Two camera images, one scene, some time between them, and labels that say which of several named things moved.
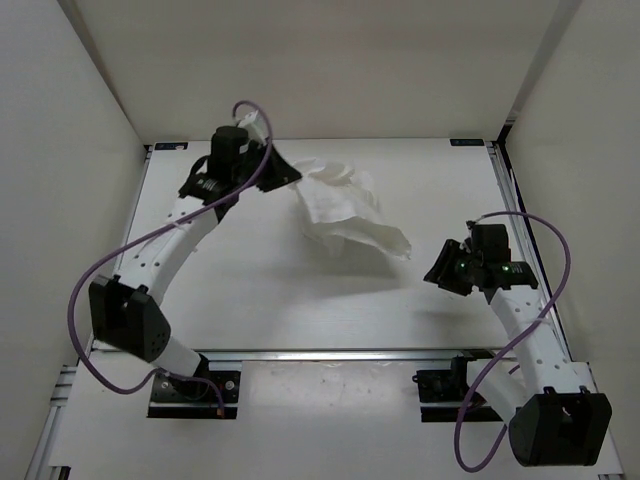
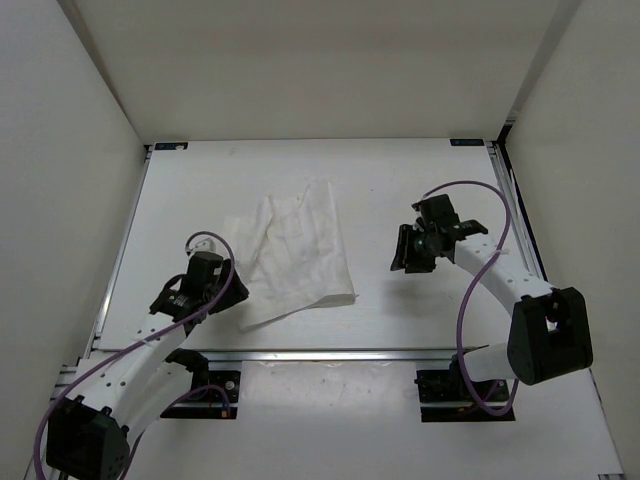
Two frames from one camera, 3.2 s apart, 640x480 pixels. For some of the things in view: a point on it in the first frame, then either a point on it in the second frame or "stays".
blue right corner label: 466,142 stays
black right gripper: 441,270 to 404,255
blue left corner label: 171,145 stays
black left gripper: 281,173 to 237,293
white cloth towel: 341,203 to 291,254
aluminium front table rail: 346,356 stays
